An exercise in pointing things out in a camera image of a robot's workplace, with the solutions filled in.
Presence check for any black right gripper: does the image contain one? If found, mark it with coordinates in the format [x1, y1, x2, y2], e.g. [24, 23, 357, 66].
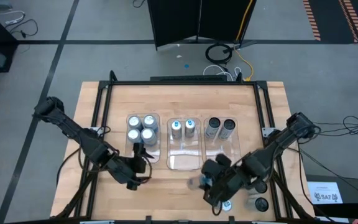
[201, 154, 251, 207]

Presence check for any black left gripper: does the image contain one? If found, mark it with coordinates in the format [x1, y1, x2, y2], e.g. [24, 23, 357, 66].
[108, 142, 155, 192]

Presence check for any silver blue Red Bull can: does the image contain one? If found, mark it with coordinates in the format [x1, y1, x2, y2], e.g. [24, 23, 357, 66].
[187, 175, 213, 191]
[170, 119, 183, 141]
[184, 118, 197, 139]
[218, 200, 234, 212]

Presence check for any clear plastic bin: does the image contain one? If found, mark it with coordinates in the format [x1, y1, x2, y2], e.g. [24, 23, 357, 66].
[165, 117, 203, 171]
[202, 116, 242, 171]
[124, 112, 162, 165]

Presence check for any white mounting plate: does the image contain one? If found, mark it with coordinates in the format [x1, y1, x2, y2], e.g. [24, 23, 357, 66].
[88, 125, 106, 134]
[261, 126, 281, 138]

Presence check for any long black device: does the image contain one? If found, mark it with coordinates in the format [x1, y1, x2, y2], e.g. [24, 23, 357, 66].
[150, 75, 228, 82]

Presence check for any white paper sign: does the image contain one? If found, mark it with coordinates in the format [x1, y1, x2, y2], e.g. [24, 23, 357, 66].
[306, 182, 344, 205]

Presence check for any black box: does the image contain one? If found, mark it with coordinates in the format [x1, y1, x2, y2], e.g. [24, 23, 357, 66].
[305, 174, 358, 219]

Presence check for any black folding screen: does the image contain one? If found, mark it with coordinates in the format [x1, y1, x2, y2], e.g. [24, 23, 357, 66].
[147, 0, 257, 51]

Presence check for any black orange-striped floor mat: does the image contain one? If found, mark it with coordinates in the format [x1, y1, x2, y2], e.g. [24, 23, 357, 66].
[301, 0, 358, 44]

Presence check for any black table frame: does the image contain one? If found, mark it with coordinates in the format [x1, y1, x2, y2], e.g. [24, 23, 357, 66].
[54, 70, 316, 224]

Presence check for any black coiled cable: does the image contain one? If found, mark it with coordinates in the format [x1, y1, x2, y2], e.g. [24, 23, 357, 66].
[204, 42, 233, 65]

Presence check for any black cable bundle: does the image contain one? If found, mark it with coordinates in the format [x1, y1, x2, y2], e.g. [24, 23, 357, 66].
[314, 115, 358, 138]

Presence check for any yellow cable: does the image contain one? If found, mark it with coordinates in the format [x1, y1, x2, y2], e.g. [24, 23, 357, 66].
[233, 0, 255, 82]

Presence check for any black cable with plug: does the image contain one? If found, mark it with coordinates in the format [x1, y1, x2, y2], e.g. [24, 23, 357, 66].
[6, 18, 39, 39]

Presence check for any white cable with plug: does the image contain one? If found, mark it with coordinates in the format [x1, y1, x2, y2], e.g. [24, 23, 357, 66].
[0, 10, 26, 26]

